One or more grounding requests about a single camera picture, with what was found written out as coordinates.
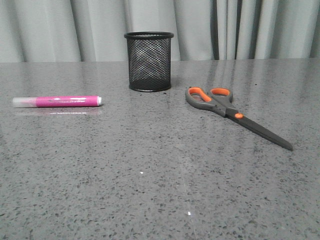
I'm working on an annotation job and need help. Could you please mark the black mesh pen cup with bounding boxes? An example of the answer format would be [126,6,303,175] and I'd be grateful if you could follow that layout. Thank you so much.
[124,31,174,92]

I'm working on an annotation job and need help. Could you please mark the grey curtain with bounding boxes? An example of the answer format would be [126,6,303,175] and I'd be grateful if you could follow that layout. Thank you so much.
[0,0,320,63]

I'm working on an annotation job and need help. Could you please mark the pink highlighter pen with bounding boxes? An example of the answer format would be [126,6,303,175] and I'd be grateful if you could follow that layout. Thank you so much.
[12,95,102,108]

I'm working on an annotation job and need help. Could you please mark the grey orange scissors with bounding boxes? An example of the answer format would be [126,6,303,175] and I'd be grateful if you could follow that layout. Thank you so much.
[185,87,293,151]

